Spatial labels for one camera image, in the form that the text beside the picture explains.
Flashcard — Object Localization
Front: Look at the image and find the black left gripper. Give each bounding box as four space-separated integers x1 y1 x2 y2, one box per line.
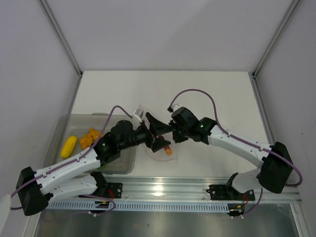
118 113 175 152

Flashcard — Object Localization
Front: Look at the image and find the orange red toy hot dog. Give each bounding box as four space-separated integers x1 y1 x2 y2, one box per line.
159 136 172 156

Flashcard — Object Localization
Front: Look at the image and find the green toy lime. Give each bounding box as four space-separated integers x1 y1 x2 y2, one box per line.
96 164 108 171

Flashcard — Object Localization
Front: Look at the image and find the yellow toy fruit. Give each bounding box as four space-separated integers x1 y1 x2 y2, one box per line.
60 136 78 159

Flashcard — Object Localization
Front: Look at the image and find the clear pink zip top bag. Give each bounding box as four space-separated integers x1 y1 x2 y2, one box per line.
145 132 179 162

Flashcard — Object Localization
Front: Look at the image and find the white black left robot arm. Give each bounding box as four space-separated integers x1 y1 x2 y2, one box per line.
14 113 175 216

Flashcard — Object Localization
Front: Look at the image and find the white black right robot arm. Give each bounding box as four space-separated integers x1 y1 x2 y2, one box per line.
168 106 293 199

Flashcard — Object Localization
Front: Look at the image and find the orange toy food piece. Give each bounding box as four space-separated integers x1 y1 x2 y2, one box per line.
79 127 101 150

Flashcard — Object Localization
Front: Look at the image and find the clear grey plastic bin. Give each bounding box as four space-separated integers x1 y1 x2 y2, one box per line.
43 113 137 175

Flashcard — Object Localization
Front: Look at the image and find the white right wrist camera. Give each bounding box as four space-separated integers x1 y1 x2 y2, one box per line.
167 104 182 113

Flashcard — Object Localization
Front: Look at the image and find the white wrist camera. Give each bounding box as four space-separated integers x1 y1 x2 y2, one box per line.
132 105 145 123
167 104 182 113

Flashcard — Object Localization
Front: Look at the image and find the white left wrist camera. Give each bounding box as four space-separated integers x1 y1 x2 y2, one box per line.
132 105 145 123

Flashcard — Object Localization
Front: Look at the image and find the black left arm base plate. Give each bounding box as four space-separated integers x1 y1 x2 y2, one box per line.
104 183 123 199

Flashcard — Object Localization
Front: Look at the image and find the white slotted cable duct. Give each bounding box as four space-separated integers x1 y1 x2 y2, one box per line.
47 200 230 213

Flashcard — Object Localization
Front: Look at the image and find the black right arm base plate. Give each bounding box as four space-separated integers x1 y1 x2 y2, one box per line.
206 184 255 201

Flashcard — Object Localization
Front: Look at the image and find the right aluminium frame post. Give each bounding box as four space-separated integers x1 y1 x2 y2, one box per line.
251 0 303 78

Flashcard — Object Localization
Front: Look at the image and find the aluminium frame post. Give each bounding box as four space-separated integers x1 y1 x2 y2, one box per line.
39 0 83 78
251 0 303 78

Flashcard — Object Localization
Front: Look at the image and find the left aluminium frame post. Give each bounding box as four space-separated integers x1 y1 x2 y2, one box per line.
39 0 83 78

